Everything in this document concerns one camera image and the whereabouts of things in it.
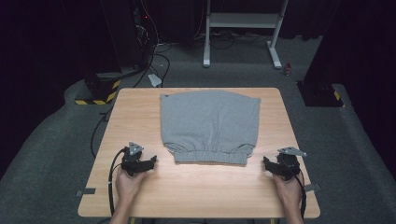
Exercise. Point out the white metal stand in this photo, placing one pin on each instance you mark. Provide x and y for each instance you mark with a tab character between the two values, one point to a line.
243	20

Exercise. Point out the grey tape strip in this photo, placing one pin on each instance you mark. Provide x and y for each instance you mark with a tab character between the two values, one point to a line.
86	191
312	187

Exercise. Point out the black equipment rack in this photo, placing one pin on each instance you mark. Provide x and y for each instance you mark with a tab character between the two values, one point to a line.
124	31

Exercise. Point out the white paper scrap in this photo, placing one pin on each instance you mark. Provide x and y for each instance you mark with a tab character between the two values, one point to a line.
155	80

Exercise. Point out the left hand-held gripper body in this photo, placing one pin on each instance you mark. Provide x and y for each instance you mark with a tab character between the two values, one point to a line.
130	161

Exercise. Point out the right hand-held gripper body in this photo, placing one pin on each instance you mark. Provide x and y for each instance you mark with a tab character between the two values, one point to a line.
288	165

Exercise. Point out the person's right hand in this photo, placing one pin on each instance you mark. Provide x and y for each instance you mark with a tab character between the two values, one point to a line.
291	191

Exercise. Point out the black base with yellow stripes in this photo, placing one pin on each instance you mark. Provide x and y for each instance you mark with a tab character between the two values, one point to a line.
99	90
317	96

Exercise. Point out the grey pants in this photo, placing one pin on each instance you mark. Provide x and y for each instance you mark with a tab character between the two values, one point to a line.
210	124

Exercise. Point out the person's left hand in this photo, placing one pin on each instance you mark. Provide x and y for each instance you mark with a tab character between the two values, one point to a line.
127	186

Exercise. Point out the small red object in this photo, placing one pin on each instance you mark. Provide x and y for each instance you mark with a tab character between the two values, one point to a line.
287	69

